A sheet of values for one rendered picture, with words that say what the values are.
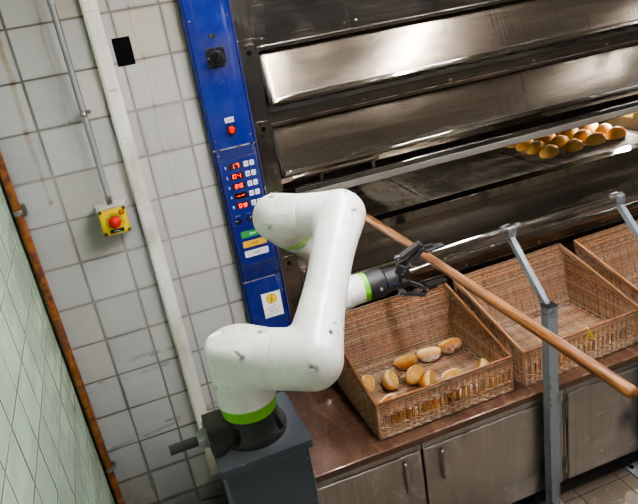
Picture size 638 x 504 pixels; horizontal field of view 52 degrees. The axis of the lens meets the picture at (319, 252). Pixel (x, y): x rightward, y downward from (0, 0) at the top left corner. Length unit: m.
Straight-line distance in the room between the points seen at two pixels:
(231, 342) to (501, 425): 1.43
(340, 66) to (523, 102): 0.80
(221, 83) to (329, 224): 0.90
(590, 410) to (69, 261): 2.01
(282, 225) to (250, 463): 0.55
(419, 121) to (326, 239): 1.17
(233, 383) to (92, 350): 1.20
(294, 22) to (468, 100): 0.76
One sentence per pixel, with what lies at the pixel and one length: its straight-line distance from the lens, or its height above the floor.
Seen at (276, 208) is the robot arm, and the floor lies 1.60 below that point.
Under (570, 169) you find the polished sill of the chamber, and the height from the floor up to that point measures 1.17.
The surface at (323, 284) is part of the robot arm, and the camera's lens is 1.41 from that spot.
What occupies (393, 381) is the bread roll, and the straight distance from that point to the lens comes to 2.58.
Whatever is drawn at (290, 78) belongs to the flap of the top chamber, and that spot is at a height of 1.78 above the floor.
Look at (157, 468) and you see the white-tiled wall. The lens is 2.82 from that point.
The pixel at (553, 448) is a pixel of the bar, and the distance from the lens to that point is 2.71.
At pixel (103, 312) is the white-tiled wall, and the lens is 2.46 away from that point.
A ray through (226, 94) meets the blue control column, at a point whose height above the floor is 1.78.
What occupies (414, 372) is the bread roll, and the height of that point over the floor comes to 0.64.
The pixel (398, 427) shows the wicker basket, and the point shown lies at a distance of 2.40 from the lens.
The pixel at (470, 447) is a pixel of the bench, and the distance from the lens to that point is 2.55.
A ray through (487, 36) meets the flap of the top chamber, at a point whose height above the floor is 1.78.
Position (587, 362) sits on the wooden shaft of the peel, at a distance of 1.64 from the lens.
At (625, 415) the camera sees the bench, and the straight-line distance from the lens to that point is 2.97.
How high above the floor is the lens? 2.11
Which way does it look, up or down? 23 degrees down
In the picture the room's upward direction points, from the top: 10 degrees counter-clockwise
